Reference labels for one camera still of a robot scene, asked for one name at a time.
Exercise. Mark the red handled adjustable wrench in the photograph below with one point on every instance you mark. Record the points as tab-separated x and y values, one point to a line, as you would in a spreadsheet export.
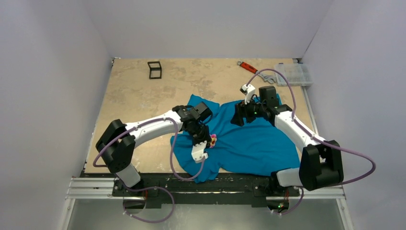
266	78

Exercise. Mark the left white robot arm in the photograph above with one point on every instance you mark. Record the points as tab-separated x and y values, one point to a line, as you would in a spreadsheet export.
116	145

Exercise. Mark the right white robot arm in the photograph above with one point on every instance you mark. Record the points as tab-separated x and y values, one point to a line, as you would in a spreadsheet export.
321	161

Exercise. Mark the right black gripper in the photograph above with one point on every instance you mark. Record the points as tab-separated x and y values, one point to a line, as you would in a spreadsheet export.
240	112

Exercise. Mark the blue t-shirt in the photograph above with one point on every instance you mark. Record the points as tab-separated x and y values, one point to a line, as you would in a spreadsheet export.
256	148

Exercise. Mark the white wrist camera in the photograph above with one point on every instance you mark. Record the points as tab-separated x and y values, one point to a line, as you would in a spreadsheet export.
198	152
248	90

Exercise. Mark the clear plastic organizer box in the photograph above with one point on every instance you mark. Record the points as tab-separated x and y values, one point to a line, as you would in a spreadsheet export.
297	74

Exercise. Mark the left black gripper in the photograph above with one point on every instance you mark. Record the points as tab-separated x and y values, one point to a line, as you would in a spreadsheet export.
206	137

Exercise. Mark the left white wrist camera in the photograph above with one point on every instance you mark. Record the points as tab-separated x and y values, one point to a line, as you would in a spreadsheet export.
198	152

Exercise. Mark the aluminium rail frame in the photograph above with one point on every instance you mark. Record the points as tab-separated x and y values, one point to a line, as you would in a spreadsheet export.
102	188

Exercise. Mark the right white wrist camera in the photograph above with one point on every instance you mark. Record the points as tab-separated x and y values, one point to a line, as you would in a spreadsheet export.
248	90

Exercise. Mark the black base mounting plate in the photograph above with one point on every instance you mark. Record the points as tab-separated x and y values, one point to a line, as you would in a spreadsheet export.
156	189

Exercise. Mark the pink flower brooch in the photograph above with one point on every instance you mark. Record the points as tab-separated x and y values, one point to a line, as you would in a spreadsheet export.
213	141

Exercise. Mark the black wire frame stand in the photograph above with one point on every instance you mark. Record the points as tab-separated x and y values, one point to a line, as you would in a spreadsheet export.
155	70

